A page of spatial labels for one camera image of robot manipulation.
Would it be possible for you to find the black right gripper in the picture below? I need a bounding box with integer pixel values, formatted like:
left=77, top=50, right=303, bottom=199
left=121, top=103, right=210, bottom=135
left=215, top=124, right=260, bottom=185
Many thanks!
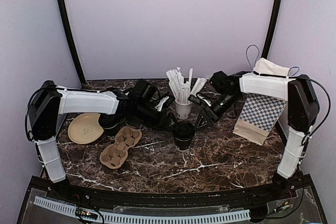
left=193, top=92, right=240, bottom=131

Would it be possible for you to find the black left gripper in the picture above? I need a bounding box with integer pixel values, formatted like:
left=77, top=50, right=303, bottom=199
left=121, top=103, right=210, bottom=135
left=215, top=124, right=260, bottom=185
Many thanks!
left=134, top=101, right=182, bottom=131

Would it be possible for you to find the black coffee cup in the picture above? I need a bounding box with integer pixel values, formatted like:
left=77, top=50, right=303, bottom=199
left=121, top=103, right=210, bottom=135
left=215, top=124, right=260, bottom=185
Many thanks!
left=172, top=121, right=195, bottom=152
left=98, top=114, right=120, bottom=137

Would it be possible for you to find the checkered paper bag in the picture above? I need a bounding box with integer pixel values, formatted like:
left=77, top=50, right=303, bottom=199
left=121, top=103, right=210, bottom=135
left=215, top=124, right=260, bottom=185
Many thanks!
left=233, top=56, right=299, bottom=145

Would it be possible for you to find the brown pulp cup carrier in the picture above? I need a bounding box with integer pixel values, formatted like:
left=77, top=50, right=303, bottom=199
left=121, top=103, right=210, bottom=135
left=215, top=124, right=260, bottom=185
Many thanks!
left=100, top=126, right=142, bottom=169

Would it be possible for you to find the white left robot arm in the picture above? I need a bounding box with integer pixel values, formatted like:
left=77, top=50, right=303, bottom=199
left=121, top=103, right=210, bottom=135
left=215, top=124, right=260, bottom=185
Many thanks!
left=24, top=79, right=177, bottom=201

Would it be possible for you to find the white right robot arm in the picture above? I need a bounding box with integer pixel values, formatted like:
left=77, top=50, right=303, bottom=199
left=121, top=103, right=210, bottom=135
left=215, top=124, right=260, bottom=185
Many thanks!
left=188, top=71, right=320, bottom=179

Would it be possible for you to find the white cup holding straws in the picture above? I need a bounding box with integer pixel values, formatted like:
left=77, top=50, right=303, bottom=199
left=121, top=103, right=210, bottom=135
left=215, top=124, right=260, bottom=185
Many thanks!
left=175, top=101, right=193, bottom=120

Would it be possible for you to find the bundle of wrapped straws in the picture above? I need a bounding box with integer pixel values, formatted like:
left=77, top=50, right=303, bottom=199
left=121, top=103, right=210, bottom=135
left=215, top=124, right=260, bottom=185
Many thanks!
left=166, top=67, right=207, bottom=105

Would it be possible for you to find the beige round plate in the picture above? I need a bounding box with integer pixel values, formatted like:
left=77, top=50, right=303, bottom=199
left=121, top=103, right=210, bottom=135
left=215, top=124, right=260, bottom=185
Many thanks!
left=68, top=113, right=104, bottom=145

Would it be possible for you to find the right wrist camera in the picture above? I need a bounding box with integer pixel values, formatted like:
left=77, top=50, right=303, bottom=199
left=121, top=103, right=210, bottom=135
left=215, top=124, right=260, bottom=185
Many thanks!
left=210, top=71, right=234, bottom=94

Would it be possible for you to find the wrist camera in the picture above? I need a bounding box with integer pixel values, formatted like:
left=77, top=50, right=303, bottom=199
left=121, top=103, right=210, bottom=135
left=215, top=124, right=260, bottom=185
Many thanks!
left=210, top=71, right=234, bottom=94
left=132, top=79, right=157, bottom=102

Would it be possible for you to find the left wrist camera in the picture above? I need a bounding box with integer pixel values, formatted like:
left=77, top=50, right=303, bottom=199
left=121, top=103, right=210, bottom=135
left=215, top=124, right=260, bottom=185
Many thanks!
left=132, top=79, right=157, bottom=102

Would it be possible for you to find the white slotted cable duct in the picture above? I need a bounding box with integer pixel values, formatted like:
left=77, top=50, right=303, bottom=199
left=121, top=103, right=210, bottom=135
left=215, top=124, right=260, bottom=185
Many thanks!
left=33, top=196, right=250, bottom=223

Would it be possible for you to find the black front rail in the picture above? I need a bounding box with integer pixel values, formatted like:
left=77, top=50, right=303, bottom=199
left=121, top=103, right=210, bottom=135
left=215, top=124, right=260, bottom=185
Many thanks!
left=40, top=180, right=299, bottom=209

